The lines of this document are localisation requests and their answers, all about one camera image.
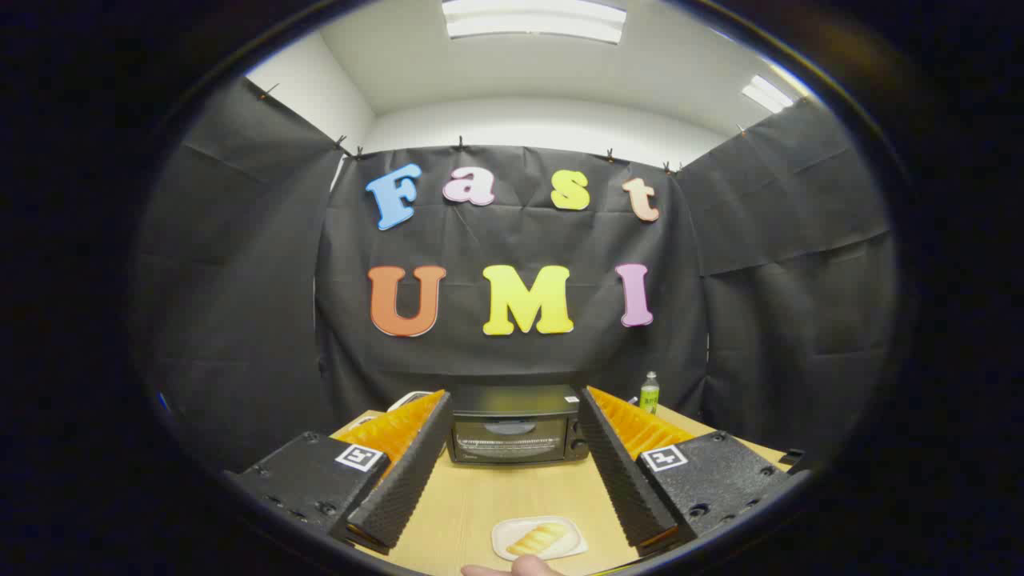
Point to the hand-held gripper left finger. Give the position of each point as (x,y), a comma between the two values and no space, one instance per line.
(404,480)

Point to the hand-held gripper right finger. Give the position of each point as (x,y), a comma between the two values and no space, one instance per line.
(620,480)

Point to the golden bread roll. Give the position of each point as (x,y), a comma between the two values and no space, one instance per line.
(538,539)

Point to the black toaster oven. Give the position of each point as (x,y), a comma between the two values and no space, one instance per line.
(512,404)

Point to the white pop-up toaster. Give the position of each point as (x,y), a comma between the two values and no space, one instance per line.
(404,398)

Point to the green drink bottle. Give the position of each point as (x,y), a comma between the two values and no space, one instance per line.
(649,396)

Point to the white plate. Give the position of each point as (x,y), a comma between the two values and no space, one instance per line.
(504,538)

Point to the black backdrop cloth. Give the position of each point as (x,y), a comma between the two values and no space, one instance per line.
(512,360)

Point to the black chair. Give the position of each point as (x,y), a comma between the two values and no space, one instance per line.
(792,456)

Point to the small ceiling light panel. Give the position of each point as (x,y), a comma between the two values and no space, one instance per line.
(766,94)

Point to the large ceiling light panel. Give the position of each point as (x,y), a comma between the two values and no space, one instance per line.
(534,20)

